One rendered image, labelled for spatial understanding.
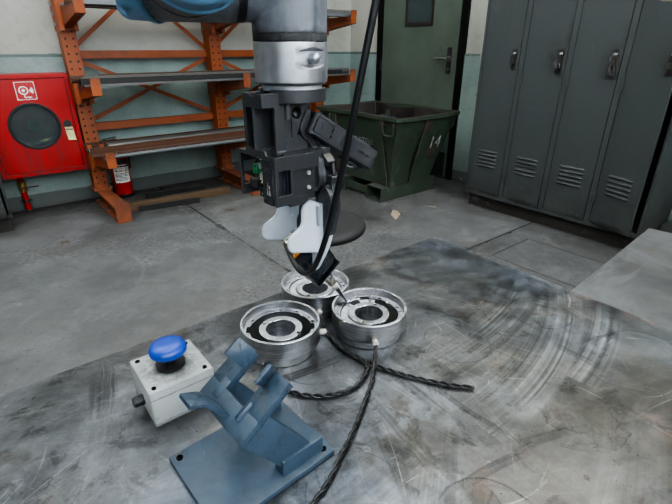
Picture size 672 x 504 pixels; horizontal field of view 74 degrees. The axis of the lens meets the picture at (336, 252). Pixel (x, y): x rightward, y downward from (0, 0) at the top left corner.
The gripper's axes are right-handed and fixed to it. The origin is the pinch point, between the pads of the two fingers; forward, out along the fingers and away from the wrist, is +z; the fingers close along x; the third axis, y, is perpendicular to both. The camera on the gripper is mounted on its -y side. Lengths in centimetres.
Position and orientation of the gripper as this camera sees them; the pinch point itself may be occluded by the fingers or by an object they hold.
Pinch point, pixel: (311, 254)
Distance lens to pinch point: 56.9
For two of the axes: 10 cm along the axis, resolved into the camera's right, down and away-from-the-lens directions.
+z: 0.0, 9.1, 4.1
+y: -7.5, 2.7, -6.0
